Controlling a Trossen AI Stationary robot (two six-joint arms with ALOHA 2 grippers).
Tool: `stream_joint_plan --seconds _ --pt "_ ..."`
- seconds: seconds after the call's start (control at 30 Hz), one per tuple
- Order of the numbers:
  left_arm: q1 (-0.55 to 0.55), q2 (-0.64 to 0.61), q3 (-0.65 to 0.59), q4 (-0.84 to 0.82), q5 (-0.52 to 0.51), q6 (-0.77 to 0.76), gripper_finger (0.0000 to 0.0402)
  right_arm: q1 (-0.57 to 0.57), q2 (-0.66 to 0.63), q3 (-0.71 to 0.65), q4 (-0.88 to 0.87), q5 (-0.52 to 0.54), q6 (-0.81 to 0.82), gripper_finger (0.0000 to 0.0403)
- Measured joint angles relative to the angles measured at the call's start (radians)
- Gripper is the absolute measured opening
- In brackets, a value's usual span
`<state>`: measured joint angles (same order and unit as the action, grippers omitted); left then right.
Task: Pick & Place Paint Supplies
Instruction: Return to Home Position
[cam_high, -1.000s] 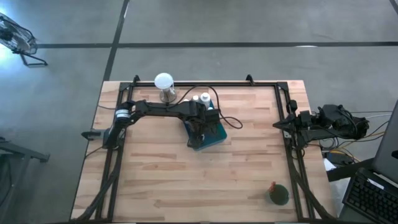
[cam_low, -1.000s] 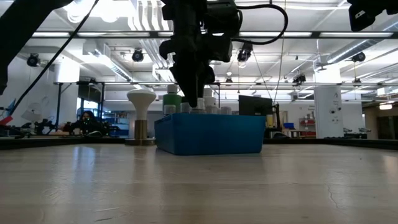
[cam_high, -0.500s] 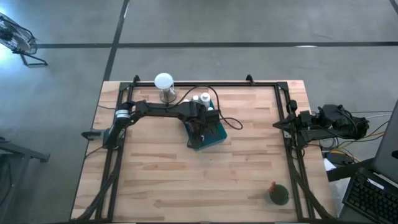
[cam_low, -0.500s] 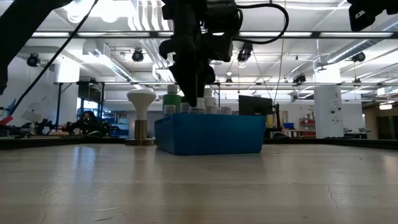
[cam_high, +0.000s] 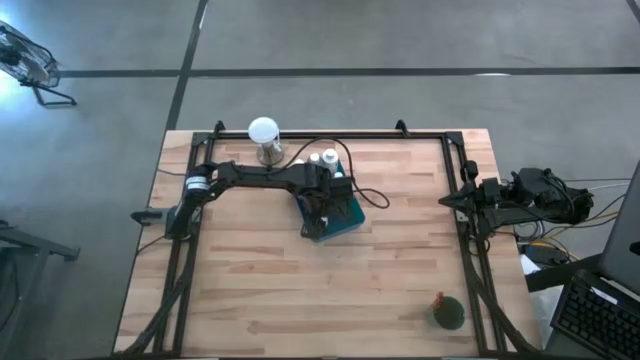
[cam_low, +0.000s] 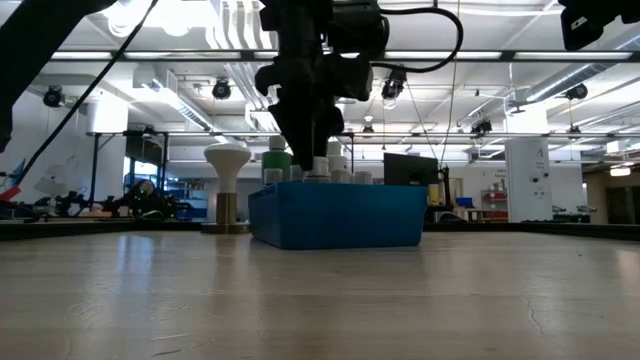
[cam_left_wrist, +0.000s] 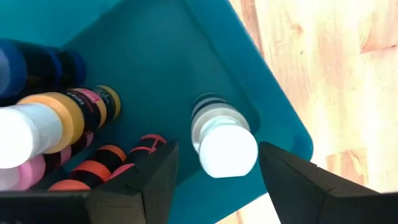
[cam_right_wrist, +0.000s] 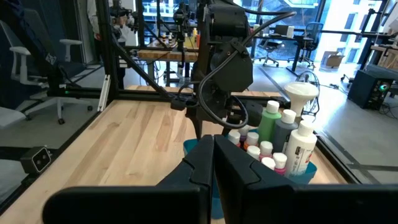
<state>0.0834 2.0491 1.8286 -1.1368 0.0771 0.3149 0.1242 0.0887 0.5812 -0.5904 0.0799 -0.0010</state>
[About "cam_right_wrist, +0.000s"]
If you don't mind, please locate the black floor fan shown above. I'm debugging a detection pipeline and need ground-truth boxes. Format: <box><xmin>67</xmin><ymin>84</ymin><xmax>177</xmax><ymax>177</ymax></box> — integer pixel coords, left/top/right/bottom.
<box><xmin>295</xmin><ymin>70</ymin><xmax>321</xmax><ymax>116</ymax></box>

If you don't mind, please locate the black computer case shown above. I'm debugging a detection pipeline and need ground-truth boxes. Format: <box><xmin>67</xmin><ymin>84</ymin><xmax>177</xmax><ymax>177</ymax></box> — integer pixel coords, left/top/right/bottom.
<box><xmin>347</xmin><ymin>68</ymin><xmax>396</xmax><ymax>110</ymax></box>

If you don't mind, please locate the wooden-top background table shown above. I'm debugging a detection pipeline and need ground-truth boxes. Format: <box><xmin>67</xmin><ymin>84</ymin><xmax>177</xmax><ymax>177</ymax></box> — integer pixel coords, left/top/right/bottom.
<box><xmin>136</xmin><ymin>49</ymin><xmax>200</xmax><ymax>87</ymax></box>

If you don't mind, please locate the cardboard box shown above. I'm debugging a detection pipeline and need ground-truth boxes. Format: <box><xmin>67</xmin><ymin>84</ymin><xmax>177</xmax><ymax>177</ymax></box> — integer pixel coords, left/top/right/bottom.
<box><xmin>320</xmin><ymin>51</ymin><xmax>346</xmax><ymax>69</ymax></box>

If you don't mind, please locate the orange paint bottle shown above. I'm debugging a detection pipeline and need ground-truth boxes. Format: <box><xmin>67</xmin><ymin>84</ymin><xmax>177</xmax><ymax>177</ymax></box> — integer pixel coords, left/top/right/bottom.
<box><xmin>243</xmin><ymin>132</ymin><xmax>260</xmax><ymax>152</ymax></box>

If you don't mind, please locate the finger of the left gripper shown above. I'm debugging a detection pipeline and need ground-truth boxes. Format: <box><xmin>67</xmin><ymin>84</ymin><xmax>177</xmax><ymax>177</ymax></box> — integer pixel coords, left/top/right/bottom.
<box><xmin>186</xmin><ymin>113</ymin><xmax>203</xmax><ymax>141</ymax></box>
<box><xmin>223</xmin><ymin>121</ymin><xmax>239</xmax><ymax>138</ymax></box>

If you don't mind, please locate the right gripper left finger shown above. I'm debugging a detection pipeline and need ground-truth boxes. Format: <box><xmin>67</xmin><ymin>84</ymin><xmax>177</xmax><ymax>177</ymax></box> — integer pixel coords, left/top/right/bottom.
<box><xmin>155</xmin><ymin>134</ymin><xmax>215</xmax><ymax>224</ymax></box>

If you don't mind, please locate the black office chair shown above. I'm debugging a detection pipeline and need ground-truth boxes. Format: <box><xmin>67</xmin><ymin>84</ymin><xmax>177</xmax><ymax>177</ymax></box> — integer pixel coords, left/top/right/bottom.
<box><xmin>257</xmin><ymin>39</ymin><xmax>280</xmax><ymax>68</ymax></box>
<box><xmin>287</xmin><ymin>21</ymin><xmax>324</xmax><ymax>69</ymax></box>

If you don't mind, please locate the blue plastic bin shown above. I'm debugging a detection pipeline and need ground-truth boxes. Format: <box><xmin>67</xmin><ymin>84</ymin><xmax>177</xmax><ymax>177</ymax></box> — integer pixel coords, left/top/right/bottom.
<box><xmin>182</xmin><ymin>136</ymin><xmax>318</xmax><ymax>219</ymax></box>

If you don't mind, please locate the person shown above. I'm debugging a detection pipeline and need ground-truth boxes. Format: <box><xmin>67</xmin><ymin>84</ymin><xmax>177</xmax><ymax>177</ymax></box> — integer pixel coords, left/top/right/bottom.
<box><xmin>86</xmin><ymin>0</ymin><xmax>137</xmax><ymax>91</ymax></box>

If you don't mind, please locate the black background desk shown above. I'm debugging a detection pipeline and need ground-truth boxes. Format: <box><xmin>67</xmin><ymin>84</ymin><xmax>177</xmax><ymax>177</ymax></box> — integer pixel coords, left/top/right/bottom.
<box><xmin>253</xmin><ymin>29</ymin><xmax>398</xmax><ymax>75</ymax></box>

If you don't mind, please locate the silver aluminium rail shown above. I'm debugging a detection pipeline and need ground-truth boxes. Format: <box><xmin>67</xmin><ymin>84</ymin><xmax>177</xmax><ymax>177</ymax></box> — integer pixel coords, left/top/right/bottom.
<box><xmin>97</xmin><ymin>74</ymin><xmax>112</xmax><ymax>113</ymax></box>

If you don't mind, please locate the black table-level camera box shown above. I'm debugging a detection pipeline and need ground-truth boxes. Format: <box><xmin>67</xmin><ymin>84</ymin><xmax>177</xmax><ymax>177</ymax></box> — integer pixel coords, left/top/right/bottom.
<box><xmin>20</xmin><ymin>146</ymin><xmax>52</xmax><ymax>175</ymax></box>

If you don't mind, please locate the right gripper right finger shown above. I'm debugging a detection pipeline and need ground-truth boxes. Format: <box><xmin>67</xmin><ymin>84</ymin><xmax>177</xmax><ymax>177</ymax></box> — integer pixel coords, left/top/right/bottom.
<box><xmin>214</xmin><ymin>134</ymin><xmax>299</xmax><ymax>224</ymax></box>

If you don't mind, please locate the yellow paint bottle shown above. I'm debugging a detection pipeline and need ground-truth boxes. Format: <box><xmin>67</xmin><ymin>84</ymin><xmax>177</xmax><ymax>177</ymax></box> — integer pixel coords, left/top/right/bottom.
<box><xmin>246</xmin><ymin>145</ymin><xmax>261</xmax><ymax>161</ymax></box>

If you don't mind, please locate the tall white bottle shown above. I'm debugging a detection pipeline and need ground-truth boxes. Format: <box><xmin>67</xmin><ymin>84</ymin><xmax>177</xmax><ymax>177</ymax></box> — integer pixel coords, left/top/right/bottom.
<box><xmin>284</xmin><ymin>120</ymin><xmax>318</xmax><ymax>179</ymax></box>

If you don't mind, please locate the large green paint bottle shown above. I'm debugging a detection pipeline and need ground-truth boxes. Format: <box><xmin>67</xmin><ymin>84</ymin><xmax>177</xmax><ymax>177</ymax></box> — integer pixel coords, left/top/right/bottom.
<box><xmin>257</xmin><ymin>100</ymin><xmax>282</xmax><ymax>144</ymax></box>

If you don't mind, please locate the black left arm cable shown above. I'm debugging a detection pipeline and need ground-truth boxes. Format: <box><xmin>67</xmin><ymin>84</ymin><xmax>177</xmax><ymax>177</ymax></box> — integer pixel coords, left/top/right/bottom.
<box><xmin>198</xmin><ymin>11</ymin><xmax>297</xmax><ymax>130</ymax></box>

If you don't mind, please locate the white-framed office chair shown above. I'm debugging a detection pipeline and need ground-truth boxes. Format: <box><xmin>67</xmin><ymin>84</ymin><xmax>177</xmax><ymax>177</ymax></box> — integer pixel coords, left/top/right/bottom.
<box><xmin>0</xmin><ymin>7</ymin><xmax>94</xmax><ymax>125</ymax></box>

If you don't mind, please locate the large grey paint bottle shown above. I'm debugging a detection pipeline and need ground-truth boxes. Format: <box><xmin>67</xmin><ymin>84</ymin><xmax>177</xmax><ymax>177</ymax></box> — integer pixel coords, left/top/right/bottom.
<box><xmin>272</xmin><ymin>109</ymin><xmax>299</xmax><ymax>154</ymax></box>

